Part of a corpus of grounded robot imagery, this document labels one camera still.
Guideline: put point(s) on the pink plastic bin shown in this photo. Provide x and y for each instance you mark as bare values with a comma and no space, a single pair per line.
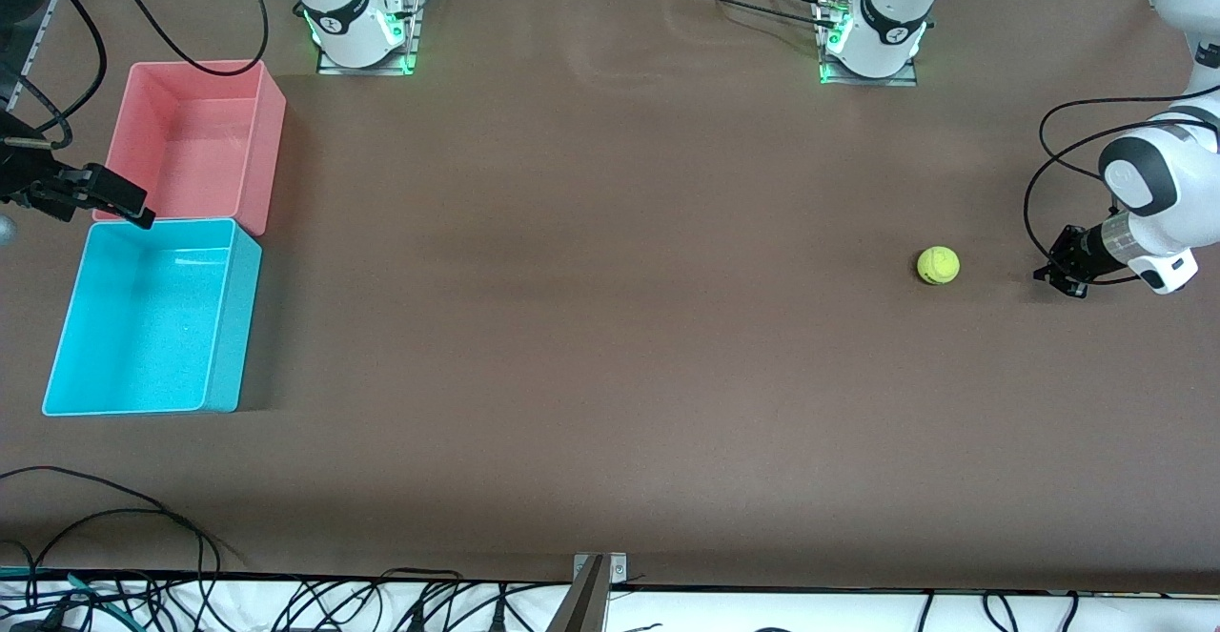
191,136

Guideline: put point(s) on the brown table mat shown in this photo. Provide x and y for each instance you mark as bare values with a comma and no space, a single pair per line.
610,327

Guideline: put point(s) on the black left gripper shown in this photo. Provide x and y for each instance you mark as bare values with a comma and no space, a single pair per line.
1078,253

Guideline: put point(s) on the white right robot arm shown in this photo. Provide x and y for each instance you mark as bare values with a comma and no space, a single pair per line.
343,3

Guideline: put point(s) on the grey metal bar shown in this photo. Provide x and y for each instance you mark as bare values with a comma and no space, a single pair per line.
581,608

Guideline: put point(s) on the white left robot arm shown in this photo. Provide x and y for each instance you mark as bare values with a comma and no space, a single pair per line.
891,3

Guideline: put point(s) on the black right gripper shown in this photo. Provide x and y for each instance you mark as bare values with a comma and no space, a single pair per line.
29,177

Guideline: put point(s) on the blue plastic bin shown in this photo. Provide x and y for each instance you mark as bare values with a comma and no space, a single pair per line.
143,327

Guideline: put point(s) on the yellow-green tennis ball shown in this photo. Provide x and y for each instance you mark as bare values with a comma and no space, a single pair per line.
939,265

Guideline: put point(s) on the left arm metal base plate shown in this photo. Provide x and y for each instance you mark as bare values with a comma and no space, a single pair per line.
829,74

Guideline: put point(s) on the small metal table bracket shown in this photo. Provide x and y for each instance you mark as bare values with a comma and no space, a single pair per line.
618,570

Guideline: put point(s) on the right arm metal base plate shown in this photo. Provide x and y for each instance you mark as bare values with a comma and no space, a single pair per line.
412,41

